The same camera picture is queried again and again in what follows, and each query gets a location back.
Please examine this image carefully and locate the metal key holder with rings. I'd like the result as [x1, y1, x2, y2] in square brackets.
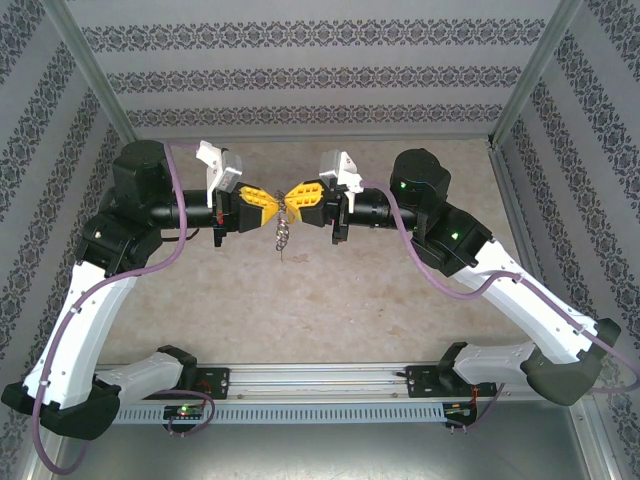
[272, 197, 296, 264]

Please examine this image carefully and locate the grey metal base panel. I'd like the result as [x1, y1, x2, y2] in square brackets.
[29, 422, 614, 480]

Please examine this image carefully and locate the thin black cable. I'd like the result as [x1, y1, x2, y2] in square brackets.
[159, 227, 202, 243]

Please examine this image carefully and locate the aluminium frame corner post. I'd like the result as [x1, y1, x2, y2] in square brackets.
[485, 0, 599, 151]
[39, 0, 145, 152]

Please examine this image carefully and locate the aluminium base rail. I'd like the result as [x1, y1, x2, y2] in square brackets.
[92, 362, 526, 402]

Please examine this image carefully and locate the grey slotted cable duct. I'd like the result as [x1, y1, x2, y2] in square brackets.
[112, 402, 446, 424]

